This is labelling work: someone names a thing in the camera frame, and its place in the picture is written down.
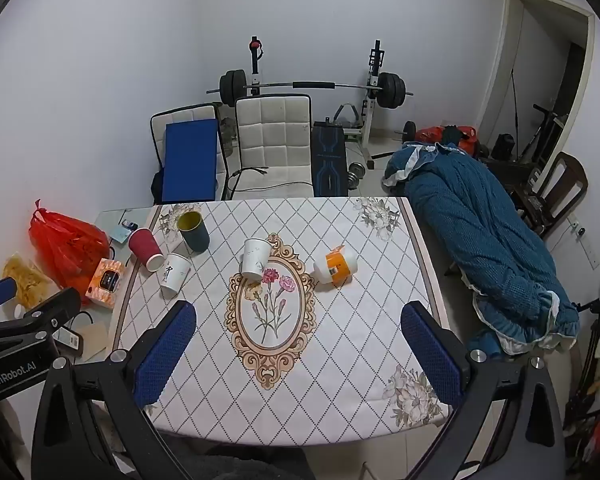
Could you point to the blue foam pad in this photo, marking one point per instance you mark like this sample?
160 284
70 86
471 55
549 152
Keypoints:
189 160

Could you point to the red plastic bag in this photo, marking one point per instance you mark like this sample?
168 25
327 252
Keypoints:
65 245

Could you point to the white padded chair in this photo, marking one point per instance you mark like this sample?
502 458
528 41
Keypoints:
220 160
272 135

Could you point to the white power strip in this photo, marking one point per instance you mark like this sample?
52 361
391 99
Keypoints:
585 242

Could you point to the white barbell rack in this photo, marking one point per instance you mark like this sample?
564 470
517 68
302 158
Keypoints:
371 110

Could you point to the orange and white cup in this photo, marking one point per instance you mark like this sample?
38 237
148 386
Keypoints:
337 265

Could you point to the metal dumbbell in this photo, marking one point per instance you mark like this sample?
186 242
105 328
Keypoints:
356 172

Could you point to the light blue card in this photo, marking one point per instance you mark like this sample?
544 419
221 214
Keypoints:
121 234

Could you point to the red paper cup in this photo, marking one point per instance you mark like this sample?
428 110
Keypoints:
145 250

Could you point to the plain white paper cup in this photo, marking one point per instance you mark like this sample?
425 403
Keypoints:
255 260

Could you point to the white cup with black print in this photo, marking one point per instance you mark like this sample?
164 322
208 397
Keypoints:
175 275

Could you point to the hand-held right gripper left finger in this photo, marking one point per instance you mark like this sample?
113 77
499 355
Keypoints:
165 355

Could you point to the barbell with black plates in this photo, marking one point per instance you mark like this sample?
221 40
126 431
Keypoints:
392 91

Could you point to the teal knitted blanket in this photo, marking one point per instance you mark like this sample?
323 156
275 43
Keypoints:
475 230

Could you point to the brown cardboard piece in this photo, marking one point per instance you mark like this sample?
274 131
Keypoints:
94 340

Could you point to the white door frame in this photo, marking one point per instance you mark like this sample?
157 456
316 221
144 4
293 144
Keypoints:
500 60

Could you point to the orange tissue box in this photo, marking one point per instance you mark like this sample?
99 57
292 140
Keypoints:
105 282

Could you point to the floral diamond-pattern tablecloth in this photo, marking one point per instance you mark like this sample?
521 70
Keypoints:
355 335

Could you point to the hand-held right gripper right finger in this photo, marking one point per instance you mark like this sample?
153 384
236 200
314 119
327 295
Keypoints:
432 355

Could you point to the yellow snack bag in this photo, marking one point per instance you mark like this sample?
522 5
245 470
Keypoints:
27 280

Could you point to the dark green cup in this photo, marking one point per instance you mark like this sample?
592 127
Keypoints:
196 237

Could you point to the dark wooden chair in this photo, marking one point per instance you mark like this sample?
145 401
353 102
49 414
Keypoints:
562 185

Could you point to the black power adapter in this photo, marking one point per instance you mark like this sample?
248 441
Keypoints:
70 342

